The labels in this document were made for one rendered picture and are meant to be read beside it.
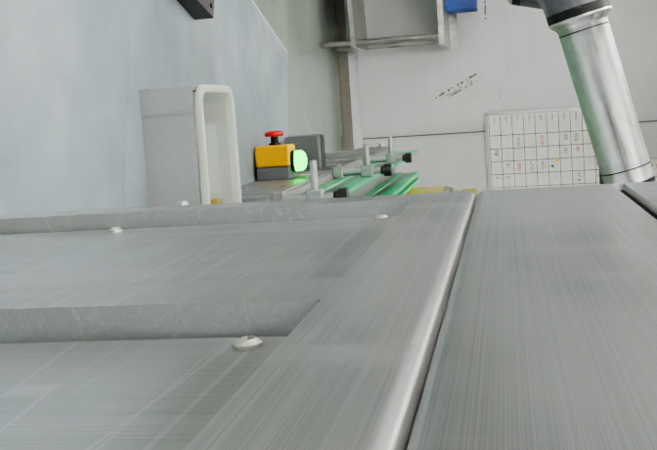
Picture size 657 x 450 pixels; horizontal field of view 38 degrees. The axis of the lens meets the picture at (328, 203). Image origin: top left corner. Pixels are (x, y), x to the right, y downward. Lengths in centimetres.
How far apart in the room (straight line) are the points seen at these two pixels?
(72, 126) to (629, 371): 103
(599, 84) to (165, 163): 65
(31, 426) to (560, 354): 13
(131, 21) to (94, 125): 21
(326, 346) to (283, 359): 1
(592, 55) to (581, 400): 130
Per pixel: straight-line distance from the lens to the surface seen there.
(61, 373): 30
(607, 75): 149
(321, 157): 225
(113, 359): 30
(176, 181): 140
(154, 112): 140
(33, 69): 113
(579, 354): 24
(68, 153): 119
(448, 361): 23
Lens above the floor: 126
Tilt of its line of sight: 11 degrees down
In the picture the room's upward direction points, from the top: 87 degrees clockwise
